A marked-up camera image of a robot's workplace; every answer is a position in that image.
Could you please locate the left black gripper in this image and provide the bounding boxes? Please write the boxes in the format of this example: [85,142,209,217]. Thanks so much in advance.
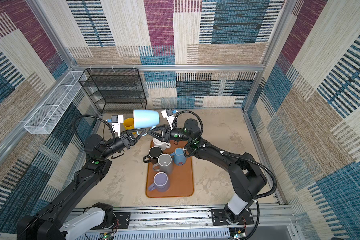
[101,129,144,162]

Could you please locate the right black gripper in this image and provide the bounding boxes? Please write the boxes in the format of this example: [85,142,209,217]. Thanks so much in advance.
[148,123,191,144]

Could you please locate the yellow mug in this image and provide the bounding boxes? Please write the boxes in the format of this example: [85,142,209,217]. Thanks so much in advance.
[123,118,135,130]

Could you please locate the light blue mug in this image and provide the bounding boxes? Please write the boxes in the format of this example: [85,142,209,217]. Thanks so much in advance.
[133,110,160,129]

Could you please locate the brown plastic tray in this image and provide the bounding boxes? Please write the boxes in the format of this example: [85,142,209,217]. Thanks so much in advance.
[146,140,194,198]

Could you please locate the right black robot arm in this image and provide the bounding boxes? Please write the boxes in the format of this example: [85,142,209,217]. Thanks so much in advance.
[143,110,278,224]

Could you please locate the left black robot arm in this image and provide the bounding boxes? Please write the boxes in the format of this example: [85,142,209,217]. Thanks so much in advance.
[17,111,160,240]

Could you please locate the white mug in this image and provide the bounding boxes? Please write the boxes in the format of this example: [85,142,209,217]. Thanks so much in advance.
[153,138,171,151]

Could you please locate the black mug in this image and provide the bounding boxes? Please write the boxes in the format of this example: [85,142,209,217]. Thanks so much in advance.
[143,146,163,165]

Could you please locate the grey mug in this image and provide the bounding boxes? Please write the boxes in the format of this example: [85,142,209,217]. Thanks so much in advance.
[153,154,173,175]

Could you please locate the teal blue mug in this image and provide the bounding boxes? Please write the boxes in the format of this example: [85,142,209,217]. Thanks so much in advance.
[170,148,187,166]

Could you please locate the purple mug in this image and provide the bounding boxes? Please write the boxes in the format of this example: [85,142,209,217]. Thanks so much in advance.
[148,172,170,192]

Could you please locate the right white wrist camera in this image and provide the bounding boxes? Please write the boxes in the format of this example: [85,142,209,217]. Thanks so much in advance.
[161,109,178,130]

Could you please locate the black wire shelf rack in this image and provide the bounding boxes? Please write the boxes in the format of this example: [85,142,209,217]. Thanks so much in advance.
[79,68,147,114]

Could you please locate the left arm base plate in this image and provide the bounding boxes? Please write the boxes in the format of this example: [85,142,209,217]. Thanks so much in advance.
[101,212,131,232]

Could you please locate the white wire mesh basket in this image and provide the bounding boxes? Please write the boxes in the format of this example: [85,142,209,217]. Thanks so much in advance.
[24,71,83,135]

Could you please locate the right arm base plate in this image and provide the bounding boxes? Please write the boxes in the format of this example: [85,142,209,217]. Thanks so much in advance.
[207,209,255,226]

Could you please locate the aluminium mounting rail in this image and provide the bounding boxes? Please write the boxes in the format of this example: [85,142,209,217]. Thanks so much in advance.
[38,203,298,240]

